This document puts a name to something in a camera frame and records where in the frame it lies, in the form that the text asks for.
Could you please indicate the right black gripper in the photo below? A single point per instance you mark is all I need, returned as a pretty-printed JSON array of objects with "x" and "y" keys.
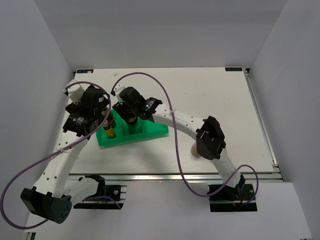
[{"x": 120, "y": 108}]

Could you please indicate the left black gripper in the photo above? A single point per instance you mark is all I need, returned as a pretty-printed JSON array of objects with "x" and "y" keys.
[{"x": 73, "y": 108}]

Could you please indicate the red-lid sauce jar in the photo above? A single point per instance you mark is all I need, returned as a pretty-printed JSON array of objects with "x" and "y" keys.
[{"x": 131, "y": 120}]

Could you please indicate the small yellow-label white-cap bottle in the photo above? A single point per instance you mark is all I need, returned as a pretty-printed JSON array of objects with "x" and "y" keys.
[{"x": 109, "y": 130}]

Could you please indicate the pink-cap spice shaker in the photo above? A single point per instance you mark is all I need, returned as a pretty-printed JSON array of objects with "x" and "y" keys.
[{"x": 194, "y": 151}]

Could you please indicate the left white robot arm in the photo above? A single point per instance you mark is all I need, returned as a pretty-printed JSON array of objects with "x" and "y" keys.
[{"x": 49, "y": 197}]

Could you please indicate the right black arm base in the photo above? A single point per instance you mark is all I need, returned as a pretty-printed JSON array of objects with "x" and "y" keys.
[{"x": 227, "y": 202}]

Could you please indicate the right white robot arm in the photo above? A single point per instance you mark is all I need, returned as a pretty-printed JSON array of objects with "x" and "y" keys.
[{"x": 207, "y": 134}]

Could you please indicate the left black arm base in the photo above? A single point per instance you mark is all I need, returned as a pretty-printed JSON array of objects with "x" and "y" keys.
[{"x": 108, "y": 196}]

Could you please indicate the green three-compartment plastic tray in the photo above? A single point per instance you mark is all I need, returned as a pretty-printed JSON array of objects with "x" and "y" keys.
[{"x": 124, "y": 133}]

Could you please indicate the left blue table label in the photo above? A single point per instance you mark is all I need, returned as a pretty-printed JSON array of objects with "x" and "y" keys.
[{"x": 84, "y": 71}]

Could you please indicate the blue table label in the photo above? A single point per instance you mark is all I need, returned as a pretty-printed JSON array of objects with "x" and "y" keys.
[
  {"x": 84, "y": 71},
  {"x": 233, "y": 69}
]

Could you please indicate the right blue table label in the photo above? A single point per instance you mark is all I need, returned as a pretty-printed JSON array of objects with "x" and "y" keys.
[{"x": 233, "y": 69}]

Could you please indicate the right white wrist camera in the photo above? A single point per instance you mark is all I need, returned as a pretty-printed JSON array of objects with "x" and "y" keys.
[{"x": 116, "y": 92}]

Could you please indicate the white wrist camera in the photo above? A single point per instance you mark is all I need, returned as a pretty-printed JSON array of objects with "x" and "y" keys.
[
  {"x": 74, "y": 93},
  {"x": 116, "y": 92}
]

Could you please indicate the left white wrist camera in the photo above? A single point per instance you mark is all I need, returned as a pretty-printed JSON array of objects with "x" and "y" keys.
[{"x": 74, "y": 93}]

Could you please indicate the aluminium front rail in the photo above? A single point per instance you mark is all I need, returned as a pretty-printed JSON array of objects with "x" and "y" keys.
[{"x": 265, "y": 177}]

